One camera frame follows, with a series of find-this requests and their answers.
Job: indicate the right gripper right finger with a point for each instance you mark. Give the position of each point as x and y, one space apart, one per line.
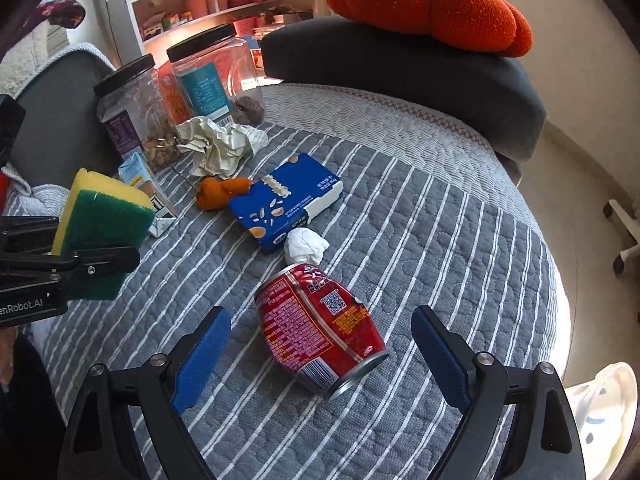
543 440

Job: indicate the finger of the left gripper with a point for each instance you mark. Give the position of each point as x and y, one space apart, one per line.
27 234
87 265

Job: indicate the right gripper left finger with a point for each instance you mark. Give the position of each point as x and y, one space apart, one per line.
99 441

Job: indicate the yellow green sponge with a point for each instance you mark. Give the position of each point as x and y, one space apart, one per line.
101 212

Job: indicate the light blue milk carton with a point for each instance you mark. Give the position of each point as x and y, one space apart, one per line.
136 172

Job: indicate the blue white snack box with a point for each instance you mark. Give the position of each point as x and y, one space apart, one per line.
287 198

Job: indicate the crushed red drink can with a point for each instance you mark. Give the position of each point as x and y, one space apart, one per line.
318 330

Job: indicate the white trash bin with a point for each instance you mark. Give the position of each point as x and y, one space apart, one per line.
605 410

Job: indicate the orange peel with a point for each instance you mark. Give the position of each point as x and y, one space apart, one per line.
215 194

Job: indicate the purple label nut jar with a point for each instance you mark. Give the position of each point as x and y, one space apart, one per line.
133 112

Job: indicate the crumpled cream paper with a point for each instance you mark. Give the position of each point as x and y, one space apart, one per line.
217 150

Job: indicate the crumpled white tissue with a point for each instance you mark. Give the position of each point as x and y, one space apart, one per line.
303 245

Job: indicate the teal label macadamia jar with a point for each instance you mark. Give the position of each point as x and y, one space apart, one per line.
217 76

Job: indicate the striped grey quilted cover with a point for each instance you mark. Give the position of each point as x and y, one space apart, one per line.
427 216

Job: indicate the dark grey sofa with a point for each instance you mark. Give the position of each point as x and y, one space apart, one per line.
49 127

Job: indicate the orange pumpkin cushion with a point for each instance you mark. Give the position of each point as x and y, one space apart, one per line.
485 26

